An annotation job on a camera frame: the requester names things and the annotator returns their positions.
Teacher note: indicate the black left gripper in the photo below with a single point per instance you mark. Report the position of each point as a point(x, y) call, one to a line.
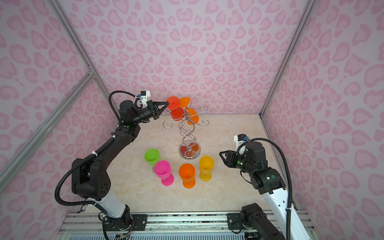
point(153, 110)

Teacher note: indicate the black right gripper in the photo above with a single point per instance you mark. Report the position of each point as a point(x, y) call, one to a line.
point(230, 158)

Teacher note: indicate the red wine glass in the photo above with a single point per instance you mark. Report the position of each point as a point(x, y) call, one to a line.
point(175, 108)

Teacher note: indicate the yellow wine glass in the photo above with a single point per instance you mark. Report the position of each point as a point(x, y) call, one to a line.
point(206, 165)

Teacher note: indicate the chrome wire wine glass rack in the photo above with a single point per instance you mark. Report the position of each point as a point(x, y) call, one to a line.
point(189, 148)

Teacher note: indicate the orange wine glass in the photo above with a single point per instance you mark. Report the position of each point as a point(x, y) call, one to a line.
point(189, 114)
point(187, 173)

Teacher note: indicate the green wine glass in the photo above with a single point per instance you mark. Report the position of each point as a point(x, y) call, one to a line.
point(152, 157)

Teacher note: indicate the pink wine glass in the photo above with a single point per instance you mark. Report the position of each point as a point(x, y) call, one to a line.
point(163, 171)

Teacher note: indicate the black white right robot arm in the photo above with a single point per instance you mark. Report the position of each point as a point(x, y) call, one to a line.
point(250, 158)

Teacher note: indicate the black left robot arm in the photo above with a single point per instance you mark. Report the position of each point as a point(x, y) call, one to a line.
point(90, 179)

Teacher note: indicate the orange wine glass back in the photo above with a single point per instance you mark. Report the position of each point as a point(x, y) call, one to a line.
point(189, 114)

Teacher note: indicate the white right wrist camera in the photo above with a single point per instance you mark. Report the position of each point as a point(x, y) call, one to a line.
point(240, 139)

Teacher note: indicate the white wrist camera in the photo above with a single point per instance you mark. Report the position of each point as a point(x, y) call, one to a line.
point(144, 97)
point(240, 139)

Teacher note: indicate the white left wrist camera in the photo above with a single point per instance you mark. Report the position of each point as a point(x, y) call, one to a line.
point(144, 97)

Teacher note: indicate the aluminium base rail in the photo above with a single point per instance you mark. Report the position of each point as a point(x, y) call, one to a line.
point(160, 226)

